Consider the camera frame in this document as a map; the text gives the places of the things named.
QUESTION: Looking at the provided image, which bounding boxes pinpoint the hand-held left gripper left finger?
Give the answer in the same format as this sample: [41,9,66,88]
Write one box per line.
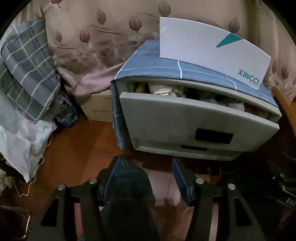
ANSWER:
[30,156,127,241]

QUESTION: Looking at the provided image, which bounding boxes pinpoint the blue checked cover cloth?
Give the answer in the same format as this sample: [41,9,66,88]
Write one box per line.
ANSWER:
[110,39,278,150]

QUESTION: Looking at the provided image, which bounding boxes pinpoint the grey drawer cabinet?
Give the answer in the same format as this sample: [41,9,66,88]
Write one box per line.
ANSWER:
[114,77,282,161]

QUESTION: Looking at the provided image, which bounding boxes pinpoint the pink cloth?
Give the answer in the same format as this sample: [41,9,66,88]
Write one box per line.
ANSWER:
[148,168,183,207]

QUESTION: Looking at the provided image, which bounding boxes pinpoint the blue printed bag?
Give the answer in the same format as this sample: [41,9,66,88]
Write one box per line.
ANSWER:
[53,93,79,128]

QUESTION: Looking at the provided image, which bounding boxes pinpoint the white plastic bag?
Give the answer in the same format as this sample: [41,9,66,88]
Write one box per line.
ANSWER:
[0,93,58,183]

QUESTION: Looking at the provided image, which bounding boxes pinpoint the leaf-print curtain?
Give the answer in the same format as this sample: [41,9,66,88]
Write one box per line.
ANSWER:
[14,0,296,105]

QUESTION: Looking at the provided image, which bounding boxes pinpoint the dark plaid cloth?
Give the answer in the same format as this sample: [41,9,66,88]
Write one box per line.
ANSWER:
[102,156,161,241]

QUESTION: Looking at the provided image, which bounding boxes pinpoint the white string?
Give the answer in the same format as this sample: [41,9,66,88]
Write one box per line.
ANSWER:
[14,137,52,197]

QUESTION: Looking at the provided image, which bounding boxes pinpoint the cream cloth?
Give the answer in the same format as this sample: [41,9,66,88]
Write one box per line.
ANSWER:
[148,81,178,96]

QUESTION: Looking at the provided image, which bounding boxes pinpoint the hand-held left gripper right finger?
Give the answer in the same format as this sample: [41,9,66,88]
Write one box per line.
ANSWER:
[171,157,266,241]

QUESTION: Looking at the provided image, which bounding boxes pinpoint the cardboard box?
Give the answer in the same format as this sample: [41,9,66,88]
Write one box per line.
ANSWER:
[80,89,114,123]

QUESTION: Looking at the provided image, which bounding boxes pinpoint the grey plaid blanket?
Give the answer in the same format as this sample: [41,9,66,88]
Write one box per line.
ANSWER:
[0,17,62,124]

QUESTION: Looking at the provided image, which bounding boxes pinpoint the white box with teal triangle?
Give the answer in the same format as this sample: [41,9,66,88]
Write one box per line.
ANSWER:
[159,17,272,85]

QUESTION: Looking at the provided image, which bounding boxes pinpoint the wooden furniture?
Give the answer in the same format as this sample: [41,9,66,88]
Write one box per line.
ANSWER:
[272,86,296,130]

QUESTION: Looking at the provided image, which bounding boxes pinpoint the crumpled pale plastic bag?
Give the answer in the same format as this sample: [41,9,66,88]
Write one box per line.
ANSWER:
[0,169,14,193]

